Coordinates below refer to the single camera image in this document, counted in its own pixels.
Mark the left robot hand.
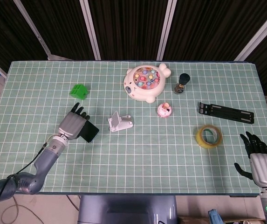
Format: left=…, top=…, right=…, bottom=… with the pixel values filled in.
left=58, top=102, right=91, bottom=140

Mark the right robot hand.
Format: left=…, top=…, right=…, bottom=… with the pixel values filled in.
left=234, top=131, right=267, bottom=188

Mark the black smartphone with blue case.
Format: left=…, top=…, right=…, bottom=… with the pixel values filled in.
left=79, top=121, right=100, bottom=143

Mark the white folding phone stand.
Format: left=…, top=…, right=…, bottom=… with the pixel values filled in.
left=107, top=111, right=134, bottom=133

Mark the green plastic block toy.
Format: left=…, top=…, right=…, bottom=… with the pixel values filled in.
left=69, top=84, right=89, bottom=100

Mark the yellow packing tape roll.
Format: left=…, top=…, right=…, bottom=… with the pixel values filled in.
left=195, top=124, right=223, bottom=148

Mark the blue cloth object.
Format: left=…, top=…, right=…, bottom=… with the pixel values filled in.
left=207, top=209, right=223, bottom=224

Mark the white seal fishing toy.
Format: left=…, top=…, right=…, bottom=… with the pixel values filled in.
left=123, top=63, right=172, bottom=104

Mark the green checked tablecloth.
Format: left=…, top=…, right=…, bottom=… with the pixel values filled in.
left=0, top=60, right=267, bottom=195

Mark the pink toy cake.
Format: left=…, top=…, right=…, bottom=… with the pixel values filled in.
left=157, top=102, right=172, bottom=119

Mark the grey robot torso base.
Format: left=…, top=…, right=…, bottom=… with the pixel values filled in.
left=77, top=195, right=178, bottom=224

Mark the pepper grinder bottle black cap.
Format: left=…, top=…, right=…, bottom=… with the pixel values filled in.
left=173, top=73, right=191, bottom=95

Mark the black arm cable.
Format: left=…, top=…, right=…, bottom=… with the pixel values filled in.
left=0, top=139, right=56, bottom=224

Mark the black folding bracket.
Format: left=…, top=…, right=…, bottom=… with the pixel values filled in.
left=199, top=102, right=255, bottom=124

